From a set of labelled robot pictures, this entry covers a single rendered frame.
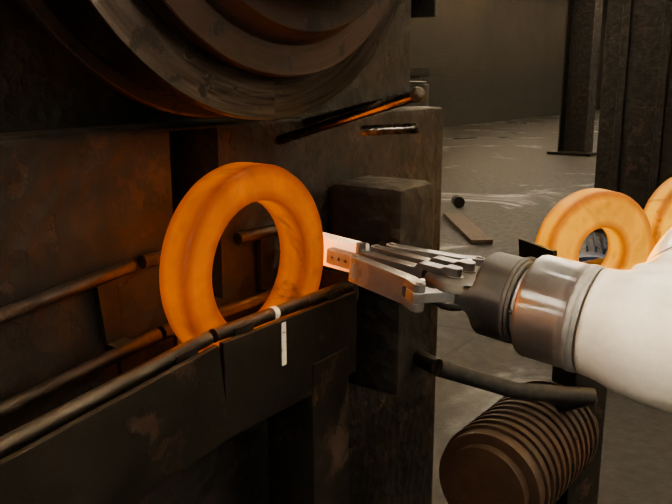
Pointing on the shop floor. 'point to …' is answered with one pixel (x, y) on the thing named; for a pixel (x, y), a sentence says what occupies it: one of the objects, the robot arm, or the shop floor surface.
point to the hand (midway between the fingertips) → (336, 252)
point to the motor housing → (518, 453)
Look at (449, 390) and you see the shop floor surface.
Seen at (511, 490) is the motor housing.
